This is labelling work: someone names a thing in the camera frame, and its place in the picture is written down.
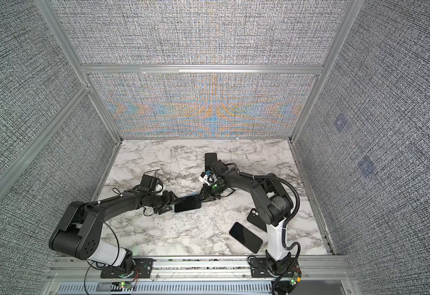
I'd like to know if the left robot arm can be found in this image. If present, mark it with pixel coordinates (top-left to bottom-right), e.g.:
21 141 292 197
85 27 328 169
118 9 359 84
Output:
49 189 181 277

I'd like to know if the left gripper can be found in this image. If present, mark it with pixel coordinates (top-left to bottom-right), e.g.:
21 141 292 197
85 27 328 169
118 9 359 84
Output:
149 190 182 215

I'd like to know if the black phone case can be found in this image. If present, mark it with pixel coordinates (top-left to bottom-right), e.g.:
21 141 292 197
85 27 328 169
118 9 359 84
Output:
205 152 218 172
246 208 267 232

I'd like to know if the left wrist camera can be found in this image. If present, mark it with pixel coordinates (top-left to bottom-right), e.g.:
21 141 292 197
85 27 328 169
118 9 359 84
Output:
138 175 159 192

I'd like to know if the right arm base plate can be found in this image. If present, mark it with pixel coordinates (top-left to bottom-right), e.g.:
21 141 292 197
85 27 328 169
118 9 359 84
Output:
248 256 302 279

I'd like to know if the aluminium front rail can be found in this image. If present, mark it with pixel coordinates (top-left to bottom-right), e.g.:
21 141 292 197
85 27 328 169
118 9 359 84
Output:
41 255 361 295

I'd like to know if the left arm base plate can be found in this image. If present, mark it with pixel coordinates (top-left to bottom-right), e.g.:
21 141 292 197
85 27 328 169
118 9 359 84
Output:
100 258 155 279

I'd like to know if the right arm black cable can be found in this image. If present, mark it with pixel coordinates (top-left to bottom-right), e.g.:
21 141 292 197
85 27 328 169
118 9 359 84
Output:
225 162 301 295

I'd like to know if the aluminium frame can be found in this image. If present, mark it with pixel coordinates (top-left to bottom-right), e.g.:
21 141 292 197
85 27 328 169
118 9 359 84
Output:
0 1 356 258

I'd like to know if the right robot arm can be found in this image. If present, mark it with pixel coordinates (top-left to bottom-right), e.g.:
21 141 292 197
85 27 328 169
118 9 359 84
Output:
199 169 300 276

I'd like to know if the black smartphone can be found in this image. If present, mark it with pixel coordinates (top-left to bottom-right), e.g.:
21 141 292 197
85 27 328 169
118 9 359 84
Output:
229 222 263 254
174 195 201 213

